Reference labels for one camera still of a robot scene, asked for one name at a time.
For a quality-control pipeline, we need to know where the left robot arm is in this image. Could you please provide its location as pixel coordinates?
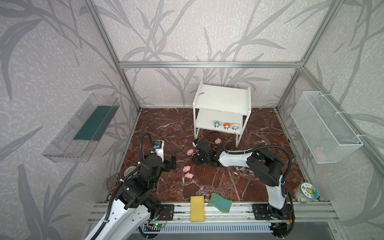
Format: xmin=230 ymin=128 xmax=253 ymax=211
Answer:
xmin=86 ymin=132 xmax=177 ymax=240

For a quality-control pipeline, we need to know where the white wire mesh basket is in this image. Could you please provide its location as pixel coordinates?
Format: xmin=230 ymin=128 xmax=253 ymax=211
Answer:
xmin=291 ymin=91 xmax=364 ymax=164

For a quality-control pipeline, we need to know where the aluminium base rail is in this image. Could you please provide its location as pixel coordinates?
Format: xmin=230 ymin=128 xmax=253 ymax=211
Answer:
xmin=86 ymin=201 xmax=340 ymax=224

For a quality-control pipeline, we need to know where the clear plastic wall bin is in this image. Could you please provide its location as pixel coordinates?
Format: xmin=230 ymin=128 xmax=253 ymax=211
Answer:
xmin=42 ymin=94 xmax=120 ymax=163

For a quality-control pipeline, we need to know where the green sponge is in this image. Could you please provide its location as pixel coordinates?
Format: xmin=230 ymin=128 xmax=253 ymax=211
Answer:
xmin=208 ymin=193 xmax=232 ymax=214

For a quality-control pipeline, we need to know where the yellow sponge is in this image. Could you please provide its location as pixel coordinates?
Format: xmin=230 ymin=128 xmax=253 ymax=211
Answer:
xmin=190 ymin=196 xmax=205 ymax=223

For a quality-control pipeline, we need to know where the pink pig toy cluster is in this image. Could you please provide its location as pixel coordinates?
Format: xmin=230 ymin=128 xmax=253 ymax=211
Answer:
xmin=185 ymin=172 xmax=194 ymax=179
xmin=187 ymin=149 xmax=195 ymax=156
xmin=183 ymin=166 xmax=191 ymax=173

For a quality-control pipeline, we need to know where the white hooded blue cat figurine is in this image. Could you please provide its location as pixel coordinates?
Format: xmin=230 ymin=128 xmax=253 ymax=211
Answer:
xmin=232 ymin=124 xmax=240 ymax=131

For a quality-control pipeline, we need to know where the pink pig toy lower cluster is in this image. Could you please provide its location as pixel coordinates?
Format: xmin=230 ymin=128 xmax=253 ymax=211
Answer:
xmin=185 ymin=172 xmax=194 ymax=179

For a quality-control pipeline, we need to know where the pink item in basket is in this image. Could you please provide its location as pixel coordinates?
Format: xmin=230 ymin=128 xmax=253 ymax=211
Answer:
xmin=314 ymin=147 xmax=327 ymax=161

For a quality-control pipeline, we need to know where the orange crab blue cat figurine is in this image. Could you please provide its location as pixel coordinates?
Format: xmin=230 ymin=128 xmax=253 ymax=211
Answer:
xmin=223 ymin=123 xmax=231 ymax=130

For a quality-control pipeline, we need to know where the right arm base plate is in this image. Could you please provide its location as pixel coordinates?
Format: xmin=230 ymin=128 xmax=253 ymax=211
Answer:
xmin=252 ymin=203 xmax=293 ymax=221

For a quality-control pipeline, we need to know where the white two-tier metal shelf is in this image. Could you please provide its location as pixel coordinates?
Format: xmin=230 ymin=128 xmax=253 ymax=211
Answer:
xmin=193 ymin=83 xmax=252 ymax=148

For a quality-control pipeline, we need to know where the pink pig toy middle cluster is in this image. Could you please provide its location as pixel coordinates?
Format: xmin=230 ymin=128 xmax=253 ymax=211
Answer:
xmin=183 ymin=166 xmax=191 ymax=173

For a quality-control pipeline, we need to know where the green blue cat figurine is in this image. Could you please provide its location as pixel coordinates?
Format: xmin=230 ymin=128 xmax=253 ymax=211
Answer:
xmin=214 ymin=121 xmax=221 ymax=128

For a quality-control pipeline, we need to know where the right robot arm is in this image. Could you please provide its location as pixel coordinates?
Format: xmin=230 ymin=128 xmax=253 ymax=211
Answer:
xmin=193 ymin=139 xmax=292 ymax=211

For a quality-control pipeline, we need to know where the pink pig toy upper cluster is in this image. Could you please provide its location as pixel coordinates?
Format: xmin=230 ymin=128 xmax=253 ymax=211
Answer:
xmin=187 ymin=149 xmax=195 ymax=156

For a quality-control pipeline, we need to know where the green tape roll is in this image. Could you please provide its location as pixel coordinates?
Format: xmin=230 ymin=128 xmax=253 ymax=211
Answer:
xmin=293 ymin=183 xmax=319 ymax=204

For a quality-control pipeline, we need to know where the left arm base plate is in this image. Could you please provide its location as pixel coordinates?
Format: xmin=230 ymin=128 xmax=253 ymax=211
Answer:
xmin=154 ymin=204 xmax=175 ymax=221

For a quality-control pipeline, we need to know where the silver metal can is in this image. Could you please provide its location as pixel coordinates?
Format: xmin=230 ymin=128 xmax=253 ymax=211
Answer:
xmin=124 ymin=166 xmax=136 ymax=177

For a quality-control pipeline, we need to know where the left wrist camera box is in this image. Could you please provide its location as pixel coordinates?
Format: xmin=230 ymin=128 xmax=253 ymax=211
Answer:
xmin=151 ymin=140 xmax=165 ymax=162

